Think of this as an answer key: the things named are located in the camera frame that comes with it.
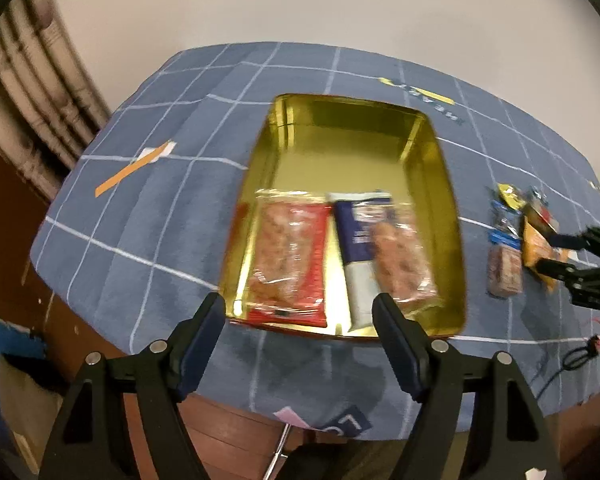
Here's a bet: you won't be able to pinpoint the brown snack bar packet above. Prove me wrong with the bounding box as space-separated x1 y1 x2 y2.
486 245 525 299

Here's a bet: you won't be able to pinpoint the orange snack packet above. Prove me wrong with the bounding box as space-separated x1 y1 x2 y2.
521 217 573 292

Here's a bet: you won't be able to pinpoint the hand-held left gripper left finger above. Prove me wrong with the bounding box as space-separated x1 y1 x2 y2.
39 292 227 480

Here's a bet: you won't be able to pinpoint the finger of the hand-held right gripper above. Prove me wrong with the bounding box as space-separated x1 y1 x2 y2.
546 226 600 262
536 257 600 312

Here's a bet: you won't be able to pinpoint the red tin box gold inside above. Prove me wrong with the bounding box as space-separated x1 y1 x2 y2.
217 92 468 343

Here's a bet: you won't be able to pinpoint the red snack packet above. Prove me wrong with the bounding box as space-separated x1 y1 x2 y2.
242 199 331 329

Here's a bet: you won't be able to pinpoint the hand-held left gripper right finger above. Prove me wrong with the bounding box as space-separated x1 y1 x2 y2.
371 292 563 480

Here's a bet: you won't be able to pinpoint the cardboard box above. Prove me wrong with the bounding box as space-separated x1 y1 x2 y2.
0 355 63 467

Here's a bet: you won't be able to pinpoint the beige pleated curtain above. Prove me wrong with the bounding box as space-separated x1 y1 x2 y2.
0 0 113 201

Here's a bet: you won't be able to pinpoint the yellow-ended candy packet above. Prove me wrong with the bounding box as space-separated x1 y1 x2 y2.
495 184 527 210

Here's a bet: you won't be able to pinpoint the blue white cracker packet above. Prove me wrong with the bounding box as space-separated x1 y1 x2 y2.
328 191 396 326

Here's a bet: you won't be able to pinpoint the black cable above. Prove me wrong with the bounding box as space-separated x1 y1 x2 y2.
534 332 600 402

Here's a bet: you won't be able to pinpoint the clear packet of fried snacks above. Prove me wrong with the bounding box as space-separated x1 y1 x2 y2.
250 189 323 307
369 207 440 307

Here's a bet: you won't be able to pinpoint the wooden table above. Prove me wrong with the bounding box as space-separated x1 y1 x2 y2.
177 392 421 480

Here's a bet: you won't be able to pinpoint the small red candy packet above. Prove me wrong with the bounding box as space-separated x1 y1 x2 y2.
530 202 557 224

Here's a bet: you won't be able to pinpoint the blue checked tablecloth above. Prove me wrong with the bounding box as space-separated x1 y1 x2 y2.
29 42 600 443

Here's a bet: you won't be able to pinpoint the white metal rod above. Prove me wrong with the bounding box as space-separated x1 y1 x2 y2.
264 422 292 480

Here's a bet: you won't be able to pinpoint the blue foam mat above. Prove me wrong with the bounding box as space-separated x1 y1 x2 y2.
0 310 48 361

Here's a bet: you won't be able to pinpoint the dark candy packet blue ends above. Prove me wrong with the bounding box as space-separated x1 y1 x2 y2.
489 200 522 252

